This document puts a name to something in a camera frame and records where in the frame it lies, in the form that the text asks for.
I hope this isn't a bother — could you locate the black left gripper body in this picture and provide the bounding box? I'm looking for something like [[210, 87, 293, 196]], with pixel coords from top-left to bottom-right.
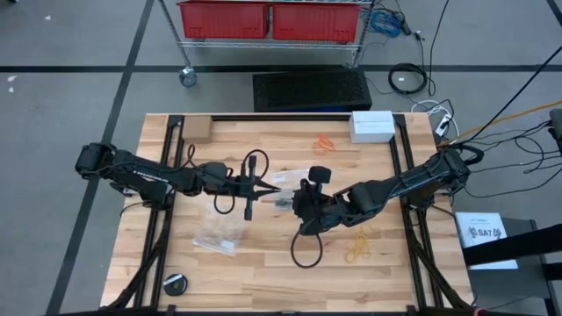
[[199, 155, 257, 222]]

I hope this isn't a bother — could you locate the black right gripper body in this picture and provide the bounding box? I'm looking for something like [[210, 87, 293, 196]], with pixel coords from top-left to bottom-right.
[[298, 166, 339, 236]]

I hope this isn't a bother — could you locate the yellow rubber band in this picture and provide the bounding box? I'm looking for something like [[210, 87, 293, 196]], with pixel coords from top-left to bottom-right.
[[350, 227, 373, 249], [343, 239, 372, 264]]

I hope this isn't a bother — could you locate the brown cardboard box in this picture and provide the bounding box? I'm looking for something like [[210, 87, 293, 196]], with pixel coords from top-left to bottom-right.
[[183, 115, 213, 140]]

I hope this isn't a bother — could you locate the white box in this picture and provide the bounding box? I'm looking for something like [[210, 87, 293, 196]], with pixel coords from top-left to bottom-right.
[[349, 110, 397, 145]]

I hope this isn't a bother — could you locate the black round tape roll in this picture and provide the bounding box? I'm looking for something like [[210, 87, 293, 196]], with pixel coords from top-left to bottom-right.
[[162, 273, 189, 298]]

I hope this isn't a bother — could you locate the white power strip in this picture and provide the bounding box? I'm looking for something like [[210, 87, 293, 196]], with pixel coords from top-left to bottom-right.
[[433, 112, 453, 138]]

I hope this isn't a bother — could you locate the red plastic storage bin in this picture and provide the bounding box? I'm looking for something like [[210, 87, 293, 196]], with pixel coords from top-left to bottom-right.
[[271, 2, 362, 43], [177, 0, 270, 40]]

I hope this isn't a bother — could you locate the white SA7 booklet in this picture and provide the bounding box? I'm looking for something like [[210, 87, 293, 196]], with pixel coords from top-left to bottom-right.
[[455, 212, 519, 271]]

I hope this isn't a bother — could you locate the grey side table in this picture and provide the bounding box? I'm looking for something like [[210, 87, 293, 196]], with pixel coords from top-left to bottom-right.
[[456, 217, 562, 316]]

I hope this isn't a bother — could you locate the black bar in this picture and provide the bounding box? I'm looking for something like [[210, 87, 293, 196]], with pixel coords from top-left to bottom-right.
[[463, 223, 562, 268]]

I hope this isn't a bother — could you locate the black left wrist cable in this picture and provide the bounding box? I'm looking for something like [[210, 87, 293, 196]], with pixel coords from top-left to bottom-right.
[[242, 148, 270, 177]]

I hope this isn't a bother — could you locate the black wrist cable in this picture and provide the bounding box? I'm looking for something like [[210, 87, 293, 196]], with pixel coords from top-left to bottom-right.
[[290, 227, 325, 269], [242, 148, 270, 177]]

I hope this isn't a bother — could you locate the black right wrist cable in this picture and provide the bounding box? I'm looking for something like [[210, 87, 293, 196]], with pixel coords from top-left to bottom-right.
[[290, 227, 325, 269]]

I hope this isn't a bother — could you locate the black aluminium table frame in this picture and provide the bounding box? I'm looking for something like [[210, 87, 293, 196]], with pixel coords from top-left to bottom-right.
[[104, 112, 478, 316]]

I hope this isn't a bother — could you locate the chrome wire shelf cart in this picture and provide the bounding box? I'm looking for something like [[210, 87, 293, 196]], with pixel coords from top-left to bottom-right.
[[157, 0, 378, 88]]

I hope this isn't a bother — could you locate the white floor cable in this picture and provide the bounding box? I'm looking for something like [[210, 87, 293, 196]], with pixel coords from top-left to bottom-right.
[[411, 99, 461, 133]]

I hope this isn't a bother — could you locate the black coiled cable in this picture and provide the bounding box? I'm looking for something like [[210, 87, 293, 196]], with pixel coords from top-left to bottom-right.
[[387, 62, 429, 96]]

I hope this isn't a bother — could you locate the thick black cable sleeve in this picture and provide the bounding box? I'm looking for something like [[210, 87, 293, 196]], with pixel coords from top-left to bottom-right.
[[458, 143, 486, 167]]

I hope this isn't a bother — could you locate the thin black floor cable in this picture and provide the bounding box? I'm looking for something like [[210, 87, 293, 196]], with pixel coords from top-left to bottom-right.
[[463, 120, 562, 199]]

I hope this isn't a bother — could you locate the blue coiled cable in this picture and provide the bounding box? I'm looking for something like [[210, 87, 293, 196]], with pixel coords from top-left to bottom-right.
[[370, 8, 404, 39]]

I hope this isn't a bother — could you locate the long black floor cable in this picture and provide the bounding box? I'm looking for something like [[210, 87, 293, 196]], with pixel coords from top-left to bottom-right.
[[428, 0, 452, 97]]

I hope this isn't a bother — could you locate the orange-yellow floor cable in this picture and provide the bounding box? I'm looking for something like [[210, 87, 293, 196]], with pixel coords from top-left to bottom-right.
[[438, 100, 562, 147]]

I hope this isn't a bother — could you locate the diagonal black cable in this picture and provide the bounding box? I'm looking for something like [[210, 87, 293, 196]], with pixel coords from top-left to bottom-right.
[[456, 56, 562, 146]]

